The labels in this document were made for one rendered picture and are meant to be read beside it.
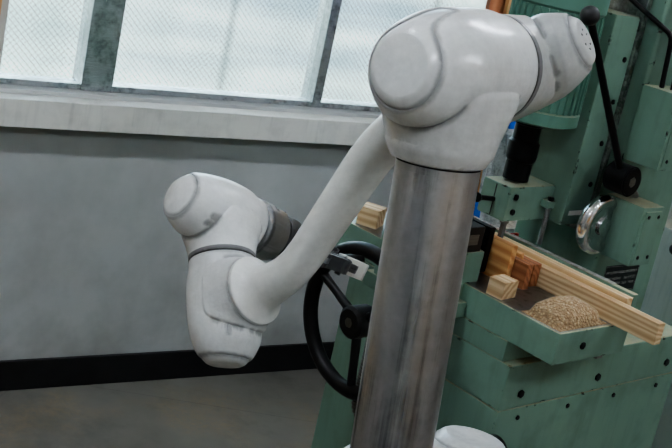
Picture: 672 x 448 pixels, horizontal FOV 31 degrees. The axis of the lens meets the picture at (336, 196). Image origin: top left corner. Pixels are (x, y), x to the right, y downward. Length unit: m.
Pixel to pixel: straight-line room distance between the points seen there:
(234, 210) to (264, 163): 1.81
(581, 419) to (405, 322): 1.09
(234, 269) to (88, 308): 1.82
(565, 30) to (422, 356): 0.42
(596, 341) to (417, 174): 0.91
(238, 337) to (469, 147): 0.53
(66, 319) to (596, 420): 1.63
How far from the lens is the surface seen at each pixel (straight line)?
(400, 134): 1.37
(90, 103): 3.26
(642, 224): 2.39
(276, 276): 1.70
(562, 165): 2.41
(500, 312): 2.20
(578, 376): 2.39
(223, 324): 1.74
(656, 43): 2.41
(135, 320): 3.61
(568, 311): 2.16
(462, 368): 2.27
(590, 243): 2.39
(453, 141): 1.35
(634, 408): 2.61
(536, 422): 2.34
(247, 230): 1.81
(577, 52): 1.48
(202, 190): 1.79
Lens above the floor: 1.59
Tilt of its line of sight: 15 degrees down
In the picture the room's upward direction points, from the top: 12 degrees clockwise
